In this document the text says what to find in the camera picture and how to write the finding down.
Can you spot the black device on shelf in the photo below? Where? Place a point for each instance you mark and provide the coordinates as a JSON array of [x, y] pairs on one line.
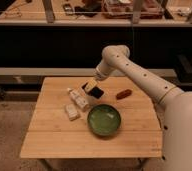
[[68, 9]]

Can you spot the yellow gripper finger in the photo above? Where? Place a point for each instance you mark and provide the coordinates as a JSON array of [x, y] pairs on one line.
[[90, 85]]

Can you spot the small white box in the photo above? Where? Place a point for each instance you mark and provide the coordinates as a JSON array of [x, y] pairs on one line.
[[72, 112]]

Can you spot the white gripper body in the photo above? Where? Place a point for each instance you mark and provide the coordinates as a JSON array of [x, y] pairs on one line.
[[100, 75]]

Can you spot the green ceramic bowl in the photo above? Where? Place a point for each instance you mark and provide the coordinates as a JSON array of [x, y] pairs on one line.
[[104, 120]]

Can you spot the black rectangular phone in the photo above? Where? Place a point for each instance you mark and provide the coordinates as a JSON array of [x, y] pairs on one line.
[[95, 92]]

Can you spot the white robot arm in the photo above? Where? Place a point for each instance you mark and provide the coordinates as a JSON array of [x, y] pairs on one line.
[[176, 103]]

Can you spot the brown oblong object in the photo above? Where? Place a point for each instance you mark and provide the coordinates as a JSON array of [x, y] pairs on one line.
[[123, 94]]

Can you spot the tray on shelf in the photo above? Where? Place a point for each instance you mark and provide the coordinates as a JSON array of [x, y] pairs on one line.
[[124, 9]]

